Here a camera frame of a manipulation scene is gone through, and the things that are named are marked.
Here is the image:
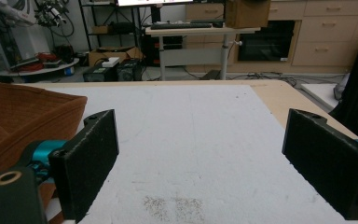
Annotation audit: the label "black metal shelf rack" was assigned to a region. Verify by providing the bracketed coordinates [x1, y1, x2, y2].
[77, 0, 144, 52]

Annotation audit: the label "black keyboard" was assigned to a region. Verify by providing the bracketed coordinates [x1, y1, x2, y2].
[150, 21, 213, 31]

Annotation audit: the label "light wooden cabinet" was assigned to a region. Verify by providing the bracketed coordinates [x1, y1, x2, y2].
[185, 0, 358, 75]

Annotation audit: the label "brown cardboard box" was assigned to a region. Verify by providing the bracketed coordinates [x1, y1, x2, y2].
[225, 0, 272, 30]

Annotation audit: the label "light wooden standing desk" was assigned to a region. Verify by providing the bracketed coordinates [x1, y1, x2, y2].
[145, 25, 261, 81]

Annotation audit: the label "computer monitor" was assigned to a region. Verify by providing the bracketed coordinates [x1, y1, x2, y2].
[117, 0, 195, 7]

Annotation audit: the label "black cables on floor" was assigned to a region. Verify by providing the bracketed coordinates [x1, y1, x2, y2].
[183, 68, 346, 89]

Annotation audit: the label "white foam mat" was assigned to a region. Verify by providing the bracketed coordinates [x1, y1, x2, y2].
[42, 84, 358, 224]

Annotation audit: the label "black equipment case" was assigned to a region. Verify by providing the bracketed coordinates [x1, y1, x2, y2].
[82, 59, 144, 83]

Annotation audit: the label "brown fabric basket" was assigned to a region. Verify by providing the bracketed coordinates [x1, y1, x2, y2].
[0, 81, 89, 224]

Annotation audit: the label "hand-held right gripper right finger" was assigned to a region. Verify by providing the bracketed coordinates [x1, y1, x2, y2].
[282, 107, 358, 221]

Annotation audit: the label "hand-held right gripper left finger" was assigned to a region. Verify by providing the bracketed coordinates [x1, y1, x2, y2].
[48, 108, 120, 224]

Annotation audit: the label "round white low table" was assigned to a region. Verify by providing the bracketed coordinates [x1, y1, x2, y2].
[0, 57, 80, 77]

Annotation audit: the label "open flat cardboard box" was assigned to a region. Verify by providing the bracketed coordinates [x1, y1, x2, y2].
[88, 46, 144, 67]

